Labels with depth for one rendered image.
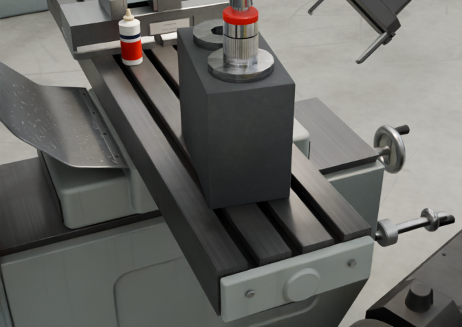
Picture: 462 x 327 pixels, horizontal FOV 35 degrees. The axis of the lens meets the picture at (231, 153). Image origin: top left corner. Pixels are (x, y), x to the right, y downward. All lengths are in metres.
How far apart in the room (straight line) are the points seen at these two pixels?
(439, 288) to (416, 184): 1.34
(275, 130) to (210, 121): 0.09
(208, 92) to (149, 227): 0.49
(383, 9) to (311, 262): 0.41
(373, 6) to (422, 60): 2.59
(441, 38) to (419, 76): 0.48
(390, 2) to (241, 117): 0.32
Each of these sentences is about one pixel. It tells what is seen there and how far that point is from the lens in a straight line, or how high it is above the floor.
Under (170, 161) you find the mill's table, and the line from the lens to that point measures 1.13.
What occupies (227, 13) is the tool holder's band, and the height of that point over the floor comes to 1.21.
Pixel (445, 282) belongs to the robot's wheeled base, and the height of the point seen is 0.59.
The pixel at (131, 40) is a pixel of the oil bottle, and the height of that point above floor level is 0.99.
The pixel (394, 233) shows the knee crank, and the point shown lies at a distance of 1.66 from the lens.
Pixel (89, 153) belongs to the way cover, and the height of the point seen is 0.88.
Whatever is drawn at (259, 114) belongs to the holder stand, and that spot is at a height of 1.09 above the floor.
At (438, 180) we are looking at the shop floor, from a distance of 2.82.
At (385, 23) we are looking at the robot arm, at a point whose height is 1.13.
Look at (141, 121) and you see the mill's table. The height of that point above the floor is 0.94.
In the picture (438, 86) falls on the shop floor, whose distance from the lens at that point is 3.48.
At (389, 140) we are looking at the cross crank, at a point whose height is 0.67.
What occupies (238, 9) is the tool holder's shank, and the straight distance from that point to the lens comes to 0.94.
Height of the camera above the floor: 1.56
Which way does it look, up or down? 33 degrees down
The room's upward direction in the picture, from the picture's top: straight up
